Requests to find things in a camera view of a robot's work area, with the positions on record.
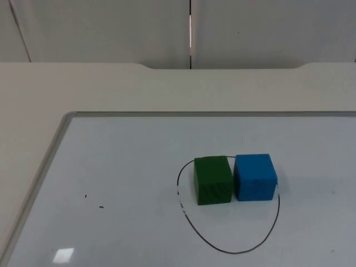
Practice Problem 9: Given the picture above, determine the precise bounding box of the green cube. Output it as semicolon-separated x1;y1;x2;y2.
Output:
193;155;234;206

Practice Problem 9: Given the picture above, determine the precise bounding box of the blue cube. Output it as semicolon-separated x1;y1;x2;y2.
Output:
233;153;279;202

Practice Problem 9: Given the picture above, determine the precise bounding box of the grey-framed whiteboard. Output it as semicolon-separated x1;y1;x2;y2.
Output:
0;111;356;267

